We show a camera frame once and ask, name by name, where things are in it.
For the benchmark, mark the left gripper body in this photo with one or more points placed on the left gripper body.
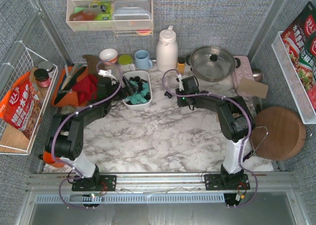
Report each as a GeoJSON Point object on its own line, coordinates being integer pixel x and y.
{"type": "Point", "coordinates": [121, 89]}

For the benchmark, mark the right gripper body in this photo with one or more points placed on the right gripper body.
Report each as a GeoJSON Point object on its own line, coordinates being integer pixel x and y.
{"type": "Point", "coordinates": [179, 95]}

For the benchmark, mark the teal capsule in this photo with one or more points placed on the teal capsule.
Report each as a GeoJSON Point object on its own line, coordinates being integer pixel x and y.
{"type": "Point", "coordinates": [138, 96]}
{"type": "Point", "coordinates": [145, 86]}
{"type": "Point", "coordinates": [134, 101]}
{"type": "Point", "coordinates": [143, 100]}
{"type": "Point", "coordinates": [129, 97]}
{"type": "Point", "coordinates": [133, 83]}

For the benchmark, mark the white storage basket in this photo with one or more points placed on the white storage basket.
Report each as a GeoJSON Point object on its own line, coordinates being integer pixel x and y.
{"type": "Point", "coordinates": [138, 89]}

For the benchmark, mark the red cloth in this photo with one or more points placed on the red cloth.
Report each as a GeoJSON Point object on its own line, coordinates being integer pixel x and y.
{"type": "Point", "coordinates": [86, 89]}

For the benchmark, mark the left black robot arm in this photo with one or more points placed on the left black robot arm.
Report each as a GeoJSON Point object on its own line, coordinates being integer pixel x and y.
{"type": "Point", "coordinates": [65, 139]}

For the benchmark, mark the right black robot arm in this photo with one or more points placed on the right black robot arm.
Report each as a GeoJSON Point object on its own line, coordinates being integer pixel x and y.
{"type": "Point", "coordinates": [234, 117]}

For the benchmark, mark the white mesh basket right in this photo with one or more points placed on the white mesh basket right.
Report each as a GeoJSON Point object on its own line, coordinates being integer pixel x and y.
{"type": "Point", "coordinates": [299, 95]}

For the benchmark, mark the brown cloth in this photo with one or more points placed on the brown cloth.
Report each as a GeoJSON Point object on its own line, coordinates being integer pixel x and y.
{"type": "Point", "coordinates": [92, 61]}

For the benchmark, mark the yellow spice jar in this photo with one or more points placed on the yellow spice jar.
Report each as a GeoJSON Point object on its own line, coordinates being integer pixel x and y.
{"type": "Point", "coordinates": [181, 65]}

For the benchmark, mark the green lid sugar jar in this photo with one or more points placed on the green lid sugar jar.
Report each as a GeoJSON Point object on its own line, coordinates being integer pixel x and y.
{"type": "Point", "coordinates": [126, 63]}

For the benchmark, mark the orange striped white bowl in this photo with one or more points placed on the orange striped white bowl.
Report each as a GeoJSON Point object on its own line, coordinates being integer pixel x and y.
{"type": "Point", "coordinates": [109, 54]}

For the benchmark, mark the steel pot with lid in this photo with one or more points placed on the steel pot with lid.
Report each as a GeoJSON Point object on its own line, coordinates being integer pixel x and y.
{"type": "Point", "coordinates": [212, 63]}

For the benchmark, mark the light blue mug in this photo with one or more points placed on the light blue mug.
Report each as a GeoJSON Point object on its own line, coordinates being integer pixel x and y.
{"type": "Point", "coordinates": [142, 60]}

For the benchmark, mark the orange tray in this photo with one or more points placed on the orange tray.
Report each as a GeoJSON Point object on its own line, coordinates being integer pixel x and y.
{"type": "Point", "coordinates": [61, 91]}

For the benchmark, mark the black kitchen knife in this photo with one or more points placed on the black kitchen knife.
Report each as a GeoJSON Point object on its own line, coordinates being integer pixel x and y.
{"type": "Point", "coordinates": [71, 82]}

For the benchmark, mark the white thermos jug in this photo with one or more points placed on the white thermos jug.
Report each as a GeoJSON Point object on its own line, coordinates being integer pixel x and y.
{"type": "Point", "coordinates": [167, 50]}

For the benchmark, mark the cardboard piece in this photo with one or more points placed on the cardboard piece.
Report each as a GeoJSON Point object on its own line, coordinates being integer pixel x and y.
{"type": "Point", "coordinates": [248, 87]}

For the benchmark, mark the pink tray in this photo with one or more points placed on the pink tray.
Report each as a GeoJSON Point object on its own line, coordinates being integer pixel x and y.
{"type": "Point", "coordinates": [244, 70]}

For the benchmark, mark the steel lid jar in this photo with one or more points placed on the steel lid jar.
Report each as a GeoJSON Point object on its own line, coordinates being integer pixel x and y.
{"type": "Point", "coordinates": [46, 65]}

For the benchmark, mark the red lid jar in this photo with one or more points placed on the red lid jar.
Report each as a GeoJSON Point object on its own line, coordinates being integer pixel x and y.
{"type": "Point", "coordinates": [42, 78]}

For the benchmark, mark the clear plastic food containers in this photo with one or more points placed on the clear plastic food containers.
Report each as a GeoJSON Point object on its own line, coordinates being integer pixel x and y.
{"type": "Point", "coordinates": [132, 14]}

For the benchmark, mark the green label bottle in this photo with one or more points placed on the green label bottle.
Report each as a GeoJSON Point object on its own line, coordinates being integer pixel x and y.
{"type": "Point", "coordinates": [106, 8]}

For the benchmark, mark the orange seasoning packet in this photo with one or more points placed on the orange seasoning packet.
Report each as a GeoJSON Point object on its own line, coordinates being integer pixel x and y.
{"type": "Point", "coordinates": [19, 108]}

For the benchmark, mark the orange cup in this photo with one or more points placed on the orange cup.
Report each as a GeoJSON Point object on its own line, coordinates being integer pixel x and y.
{"type": "Point", "coordinates": [48, 159]}

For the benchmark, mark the round wooden board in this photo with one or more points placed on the round wooden board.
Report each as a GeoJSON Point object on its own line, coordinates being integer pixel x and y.
{"type": "Point", "coordinates": [286, 136]}

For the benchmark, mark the white handle knife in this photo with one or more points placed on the white handle knife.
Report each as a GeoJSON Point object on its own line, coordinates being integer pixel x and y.
{"type": "Point", "coordinates": [68, 77]}

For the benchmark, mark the clear wall shelf bin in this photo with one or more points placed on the clear wall shelf bin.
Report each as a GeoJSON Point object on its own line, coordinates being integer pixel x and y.
{"type": "Point", "coordinates": [80, 17]}

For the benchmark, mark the white wire basket left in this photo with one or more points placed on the white wire basket left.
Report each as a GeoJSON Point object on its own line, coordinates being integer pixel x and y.
{"type": "Point", "coordinates": [12, 141]}

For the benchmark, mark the wire hanger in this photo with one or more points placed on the wire hanger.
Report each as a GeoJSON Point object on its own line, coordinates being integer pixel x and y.
{"type": "Point", "coordinates": [258, 136]}

